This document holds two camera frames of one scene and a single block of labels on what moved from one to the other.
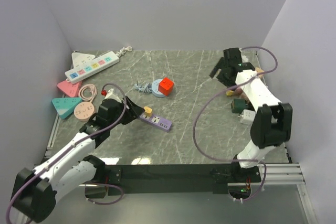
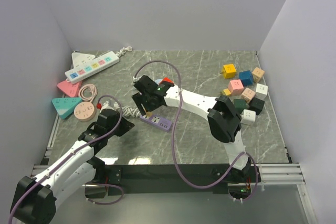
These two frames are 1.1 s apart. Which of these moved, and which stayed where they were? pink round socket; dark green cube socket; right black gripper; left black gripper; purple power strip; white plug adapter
Moved: right black gripper; left black gripper
Stayed: dark green cube socket; pink round socket; white plug adapter; purple power strip
